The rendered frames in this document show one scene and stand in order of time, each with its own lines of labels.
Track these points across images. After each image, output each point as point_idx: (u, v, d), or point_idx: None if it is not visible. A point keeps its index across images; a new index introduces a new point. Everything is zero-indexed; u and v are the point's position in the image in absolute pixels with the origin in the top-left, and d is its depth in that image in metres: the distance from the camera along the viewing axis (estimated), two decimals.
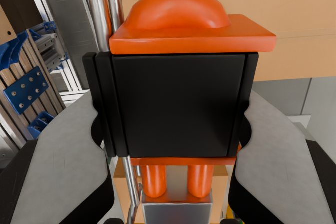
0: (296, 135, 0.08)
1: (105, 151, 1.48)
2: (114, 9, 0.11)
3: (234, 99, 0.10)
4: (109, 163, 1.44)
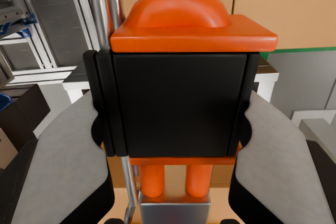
0: (296, 135, 0.08)
1: None
2: (115, 7, 0.11)
3: (235, 99, 0.10)
4: None
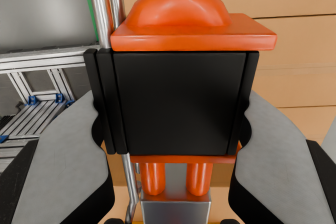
0: (296, 135, 0.08)
1: None
2: (116, 6, 0.11)
3: (234, 98, 0.10)
4: None
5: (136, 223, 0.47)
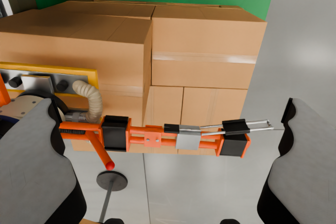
0: None
1: None
2: (251, 123, 0.59)
3: (234, 154, 0.61)
4: None
5: (98, 86, 0.66)
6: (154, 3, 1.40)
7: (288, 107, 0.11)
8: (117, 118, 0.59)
